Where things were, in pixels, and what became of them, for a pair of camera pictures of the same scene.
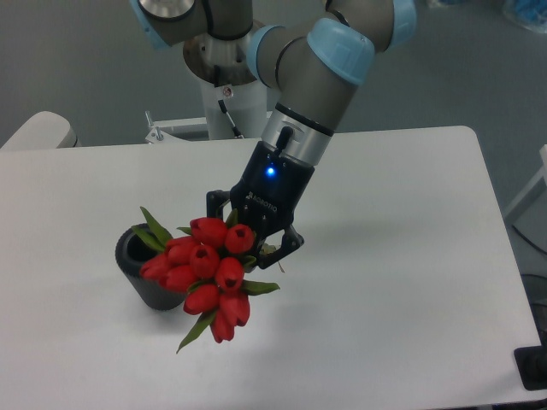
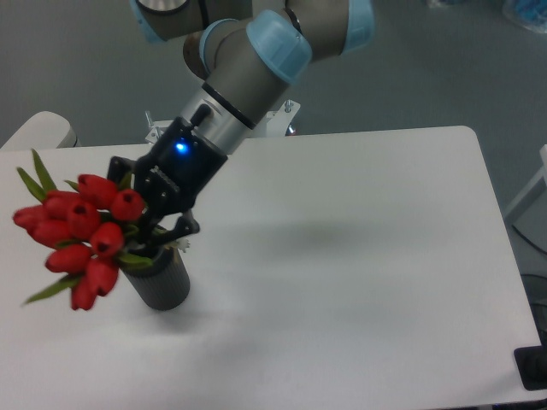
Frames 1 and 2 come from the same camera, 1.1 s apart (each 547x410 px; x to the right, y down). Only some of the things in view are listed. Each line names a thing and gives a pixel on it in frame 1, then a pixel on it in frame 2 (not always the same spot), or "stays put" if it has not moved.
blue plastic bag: (530, 14) stays put
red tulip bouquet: (206, 266) to (85, 219)
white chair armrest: (44, 130) stays put
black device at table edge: (532, 364) stays put
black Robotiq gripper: (266, 197) to (177, 170)
